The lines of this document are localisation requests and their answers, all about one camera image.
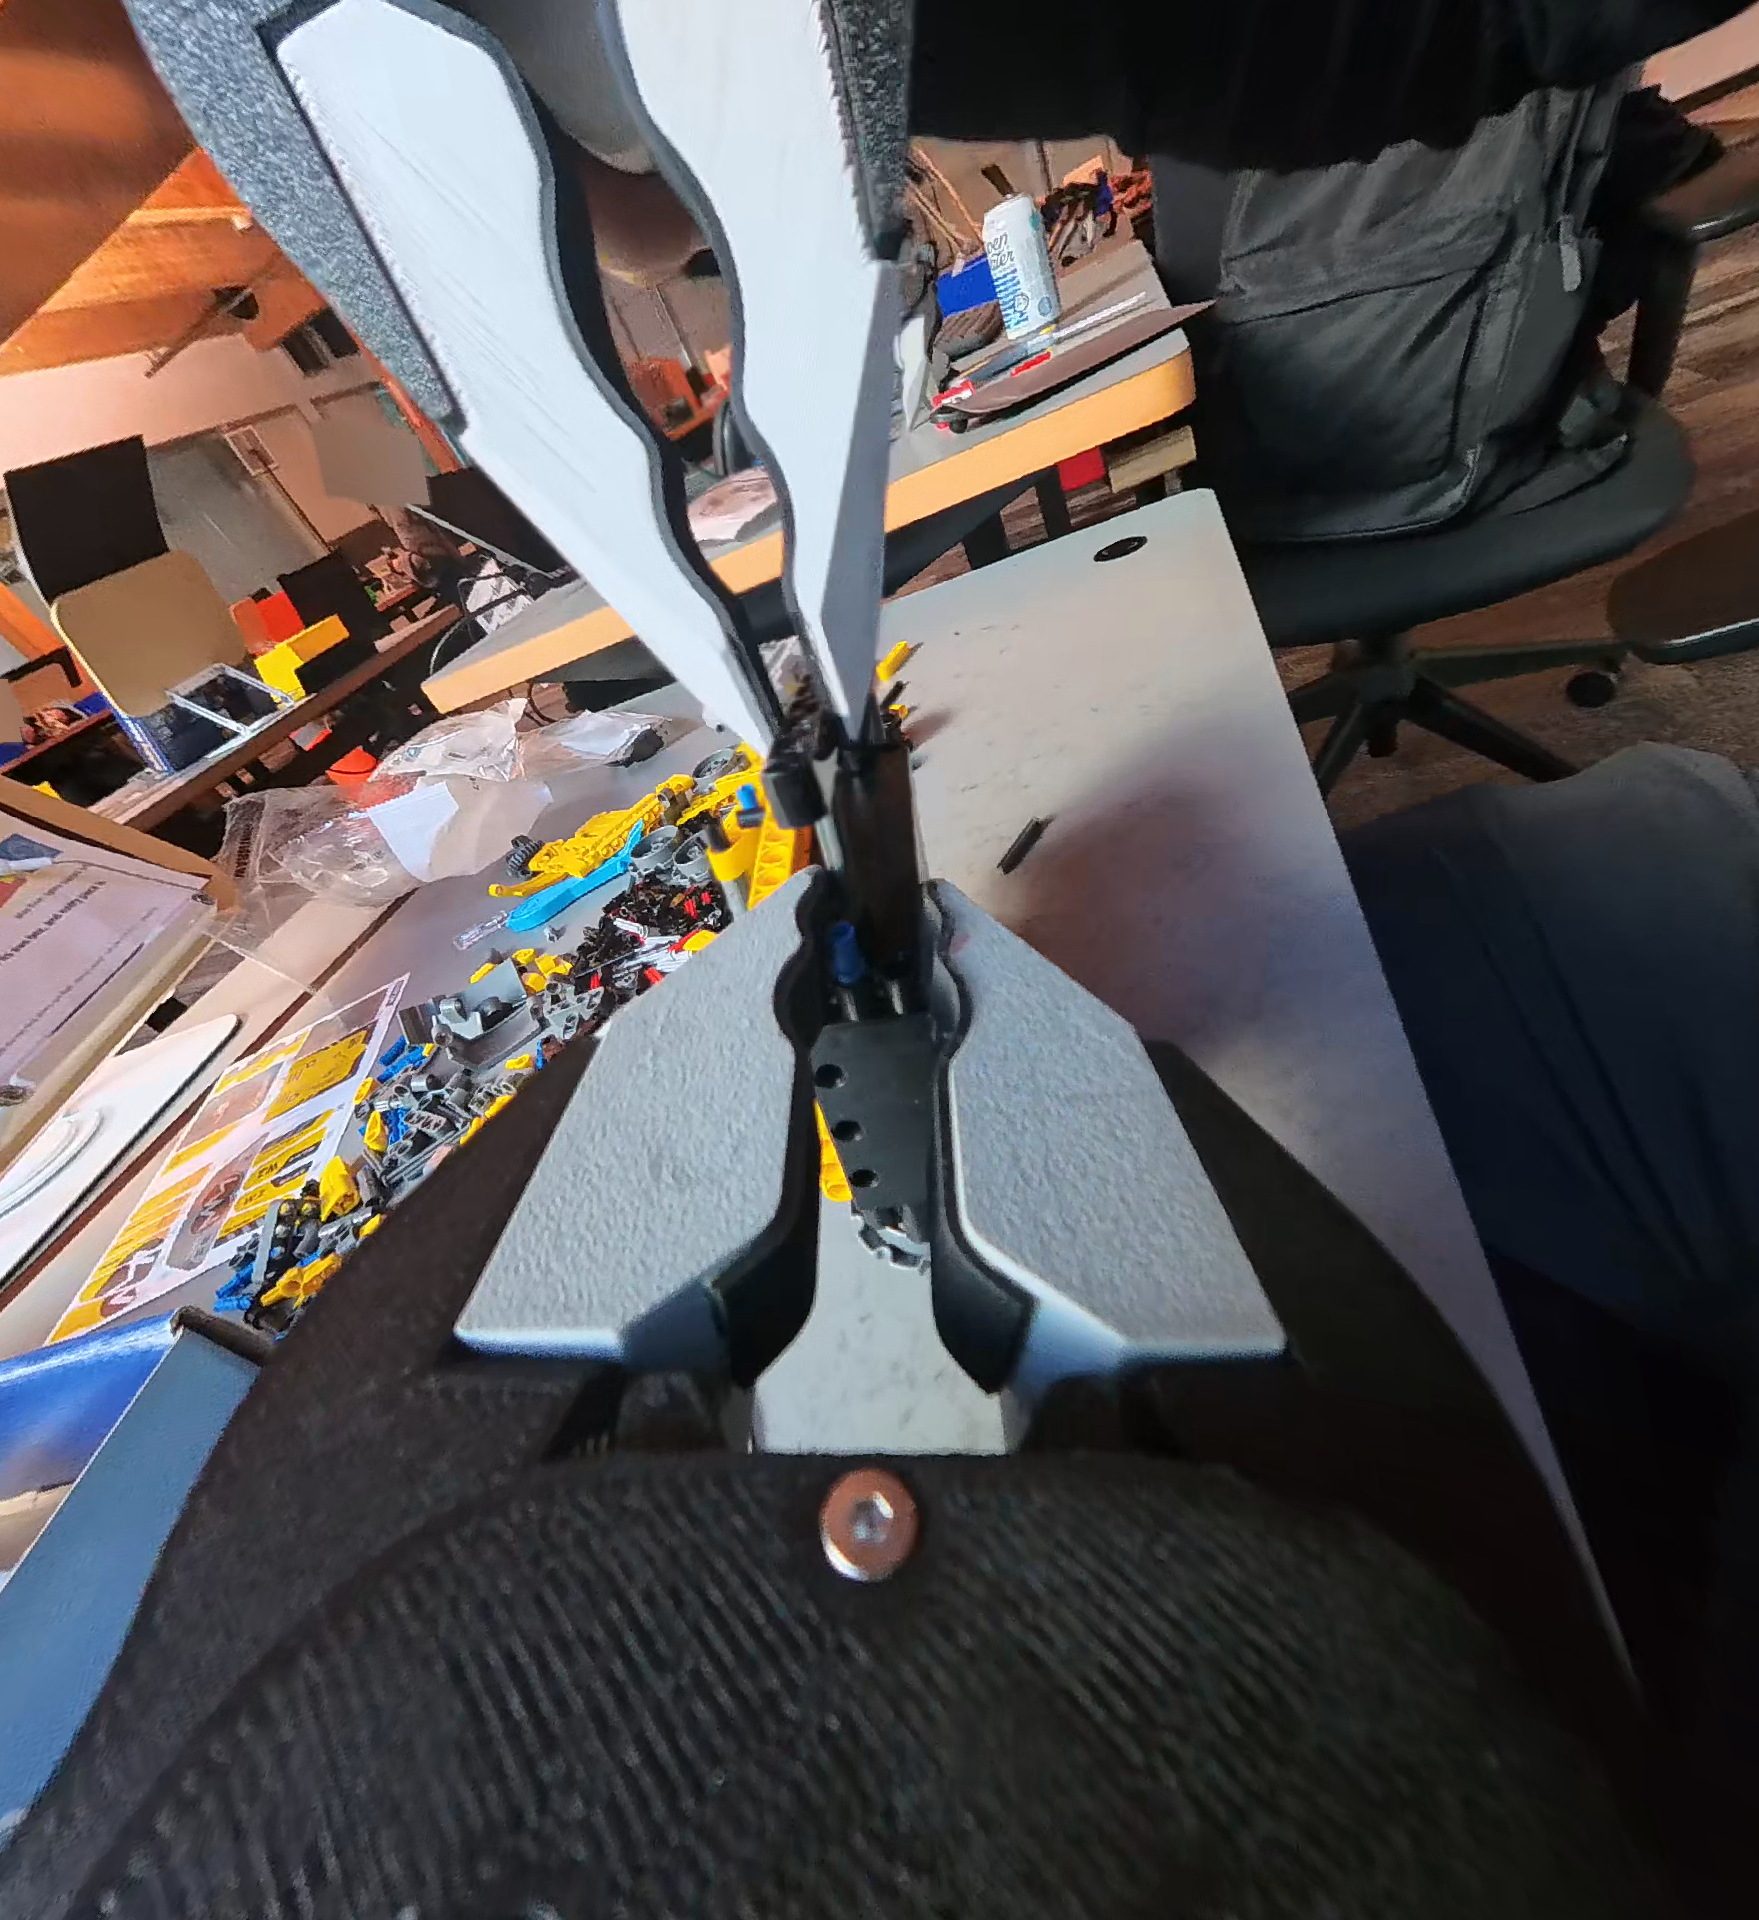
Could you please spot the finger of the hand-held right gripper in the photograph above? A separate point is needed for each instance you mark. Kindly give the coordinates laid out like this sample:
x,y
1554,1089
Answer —
x,y
444,224
790,224

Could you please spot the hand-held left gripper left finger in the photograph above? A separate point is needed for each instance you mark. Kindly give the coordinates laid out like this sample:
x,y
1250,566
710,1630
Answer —
x,y
624,1185

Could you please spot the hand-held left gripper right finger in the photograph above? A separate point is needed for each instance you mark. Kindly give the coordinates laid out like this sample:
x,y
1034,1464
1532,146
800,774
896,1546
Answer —
x,y
1104,1185

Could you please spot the yellow toy vehicle model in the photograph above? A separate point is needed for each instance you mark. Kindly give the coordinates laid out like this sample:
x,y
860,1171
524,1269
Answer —
x,y
880,1111

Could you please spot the small black pin connector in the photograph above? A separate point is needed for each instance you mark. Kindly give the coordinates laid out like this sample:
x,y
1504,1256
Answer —
x,y
1024,844

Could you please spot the person's right forearm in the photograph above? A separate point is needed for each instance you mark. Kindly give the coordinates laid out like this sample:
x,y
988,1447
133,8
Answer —
x,y
1270,60

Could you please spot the grey desk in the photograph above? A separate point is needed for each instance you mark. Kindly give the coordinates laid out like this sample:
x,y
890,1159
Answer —
x,y
1120,901

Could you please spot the pile of small building pieces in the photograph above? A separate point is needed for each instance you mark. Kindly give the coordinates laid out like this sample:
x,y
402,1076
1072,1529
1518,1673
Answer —
x,y
414,1111

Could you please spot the white drink can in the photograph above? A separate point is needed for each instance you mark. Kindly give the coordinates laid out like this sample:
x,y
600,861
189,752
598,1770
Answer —
x,y
1022,263

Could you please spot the wooden table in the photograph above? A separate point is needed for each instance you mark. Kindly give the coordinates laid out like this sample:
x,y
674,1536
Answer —
x,y
1044,434

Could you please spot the pile of yellow beams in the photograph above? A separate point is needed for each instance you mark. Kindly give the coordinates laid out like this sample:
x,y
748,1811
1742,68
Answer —
x,y
610,841

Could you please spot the yellow sticker sheet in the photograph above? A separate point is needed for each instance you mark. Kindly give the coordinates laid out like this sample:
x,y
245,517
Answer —
x,y
295,1081

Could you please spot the black square panel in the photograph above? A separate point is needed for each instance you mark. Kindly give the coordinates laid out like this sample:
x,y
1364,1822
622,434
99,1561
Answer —
x,y
85,518

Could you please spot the clear plastic bag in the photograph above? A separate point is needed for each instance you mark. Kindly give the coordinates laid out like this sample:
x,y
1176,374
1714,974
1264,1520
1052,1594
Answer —
x,y
325,841
518,742

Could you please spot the beige rounded panel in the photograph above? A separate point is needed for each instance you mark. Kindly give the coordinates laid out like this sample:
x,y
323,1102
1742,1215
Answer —
x,y
137,631

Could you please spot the person's dark jeans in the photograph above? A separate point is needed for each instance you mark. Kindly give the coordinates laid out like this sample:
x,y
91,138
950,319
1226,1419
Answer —
x,y
1614,974

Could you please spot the white flat tray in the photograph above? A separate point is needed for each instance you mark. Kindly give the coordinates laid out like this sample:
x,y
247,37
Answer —
x,y
39,1185

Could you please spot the blue cardboard box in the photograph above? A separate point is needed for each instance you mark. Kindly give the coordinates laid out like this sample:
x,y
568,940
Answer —
x,y
9,1440

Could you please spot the black office chair seat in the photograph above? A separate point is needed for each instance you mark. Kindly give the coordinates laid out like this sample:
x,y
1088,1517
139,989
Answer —
x,y
1494,571

